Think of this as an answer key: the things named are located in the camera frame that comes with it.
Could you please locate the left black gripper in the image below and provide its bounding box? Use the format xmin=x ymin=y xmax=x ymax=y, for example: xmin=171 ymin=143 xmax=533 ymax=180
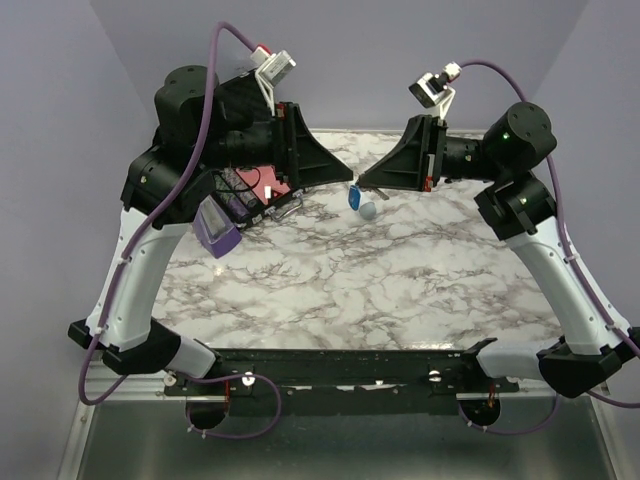
xmin=194 ymin=101 xmax=353 ymax=188

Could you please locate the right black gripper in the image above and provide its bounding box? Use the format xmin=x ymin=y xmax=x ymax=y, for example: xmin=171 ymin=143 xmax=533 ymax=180
xmin=358 ymin=114 xmax=507 ymax=192

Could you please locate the blue key tag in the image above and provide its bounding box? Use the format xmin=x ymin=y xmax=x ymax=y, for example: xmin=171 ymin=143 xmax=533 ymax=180
xmin=348 ymin=184 xmax=361 ymax=211

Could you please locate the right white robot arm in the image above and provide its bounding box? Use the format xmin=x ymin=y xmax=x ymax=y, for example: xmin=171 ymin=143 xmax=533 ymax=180
xmin=356 ymin=102 xmax=639 ymax=398

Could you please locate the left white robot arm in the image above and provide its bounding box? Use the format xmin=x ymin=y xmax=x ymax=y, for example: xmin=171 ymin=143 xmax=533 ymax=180
xmin=68 ymin=65 xmax=353 ymax=395

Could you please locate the white microphone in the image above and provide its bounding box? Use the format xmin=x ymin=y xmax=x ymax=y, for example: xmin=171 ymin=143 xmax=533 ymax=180
xmin=358 ymin=201 xmax=377 ymax=221

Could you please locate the black poker chip case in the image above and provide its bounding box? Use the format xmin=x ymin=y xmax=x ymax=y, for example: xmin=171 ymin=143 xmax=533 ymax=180
xmin=209 ymin=72 xmax=306 ymax=229

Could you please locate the purple metronome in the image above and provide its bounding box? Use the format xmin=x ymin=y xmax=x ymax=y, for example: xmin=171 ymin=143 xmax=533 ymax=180
xmin=193 ymin=197 xmax=242 ymax=259

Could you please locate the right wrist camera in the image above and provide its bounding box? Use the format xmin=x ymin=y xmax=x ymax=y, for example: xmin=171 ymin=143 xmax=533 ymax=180
xmin=408 ymin=62 xmax=461 ymax=119

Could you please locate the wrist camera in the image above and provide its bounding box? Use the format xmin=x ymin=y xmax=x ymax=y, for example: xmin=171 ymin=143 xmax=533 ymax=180
xmin=408 ymin=62 xmax=461 ymax=119
xmin=250 ymin=44 xmax=297 ymax=116

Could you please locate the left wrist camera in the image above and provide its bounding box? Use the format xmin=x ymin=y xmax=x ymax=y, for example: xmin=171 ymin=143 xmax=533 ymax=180
xmin=250 ymin=44 xmax=297 ymax=116

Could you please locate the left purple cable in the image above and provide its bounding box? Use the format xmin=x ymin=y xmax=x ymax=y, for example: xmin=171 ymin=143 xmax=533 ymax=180
xmin=79 ymin=22 xmax=271 ymax=405

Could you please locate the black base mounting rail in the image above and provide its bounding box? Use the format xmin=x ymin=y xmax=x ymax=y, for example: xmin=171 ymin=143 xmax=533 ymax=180
xmin=164 ymin=344 xmax=519 ymax=416

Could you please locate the aluminium frame profile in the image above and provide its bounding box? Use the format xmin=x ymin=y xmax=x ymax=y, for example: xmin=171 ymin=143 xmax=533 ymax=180
xmin=57 ymin=355 xmax=165 ymax=479

